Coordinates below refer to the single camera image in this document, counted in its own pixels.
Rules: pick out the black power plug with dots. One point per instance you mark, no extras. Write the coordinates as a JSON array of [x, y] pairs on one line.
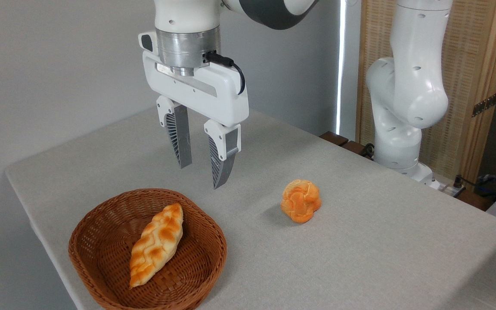
[[458, 181]]

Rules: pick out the bamboo and wood screen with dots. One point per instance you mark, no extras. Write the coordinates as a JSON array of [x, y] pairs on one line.
[[467, 64]]

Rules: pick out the brown wicker basket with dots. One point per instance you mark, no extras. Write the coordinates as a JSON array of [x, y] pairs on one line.
[[101, 224]]

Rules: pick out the metal screen hinge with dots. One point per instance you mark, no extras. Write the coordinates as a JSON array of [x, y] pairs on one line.
[[485, 104]]

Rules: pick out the round orange bread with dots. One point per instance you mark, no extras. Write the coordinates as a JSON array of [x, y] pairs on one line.
[[301, 200]]

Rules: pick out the long braided bread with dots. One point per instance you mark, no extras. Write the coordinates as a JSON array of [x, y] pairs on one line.
[[155, 245]]

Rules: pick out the white power strip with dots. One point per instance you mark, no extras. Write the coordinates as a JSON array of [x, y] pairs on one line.
[[450, 189]]

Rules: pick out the dark brown wooden block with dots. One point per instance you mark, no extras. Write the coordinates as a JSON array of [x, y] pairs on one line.
[[354, 147], [334, 138]]

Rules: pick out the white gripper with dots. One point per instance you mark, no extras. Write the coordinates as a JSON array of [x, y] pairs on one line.
[[213, 92]]

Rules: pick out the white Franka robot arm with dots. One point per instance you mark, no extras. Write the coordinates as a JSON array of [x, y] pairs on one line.
[[416, 86]]

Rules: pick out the grey tablecloth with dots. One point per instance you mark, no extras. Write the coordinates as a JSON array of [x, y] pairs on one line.
[[360, 258]]

